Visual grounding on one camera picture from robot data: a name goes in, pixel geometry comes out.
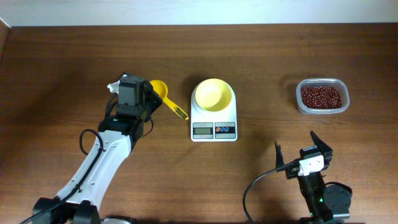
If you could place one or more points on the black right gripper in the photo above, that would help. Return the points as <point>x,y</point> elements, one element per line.
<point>291,172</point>

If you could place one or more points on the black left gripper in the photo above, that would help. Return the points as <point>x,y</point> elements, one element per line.
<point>155,101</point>

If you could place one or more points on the orange plastic measuring scoop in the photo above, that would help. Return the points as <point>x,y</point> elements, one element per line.
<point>162,90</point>

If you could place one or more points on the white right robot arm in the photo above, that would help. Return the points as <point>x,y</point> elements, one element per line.
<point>327,202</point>

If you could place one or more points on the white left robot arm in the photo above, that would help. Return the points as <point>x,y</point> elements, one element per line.
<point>79,201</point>

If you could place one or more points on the yellow plastic bowl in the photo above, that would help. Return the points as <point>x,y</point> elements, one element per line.
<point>213,95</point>

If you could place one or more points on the white digital kitchen scale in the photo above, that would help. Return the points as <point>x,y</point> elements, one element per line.
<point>208,126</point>

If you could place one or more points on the clear container of red beans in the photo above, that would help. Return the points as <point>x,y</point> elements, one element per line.
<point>322,96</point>

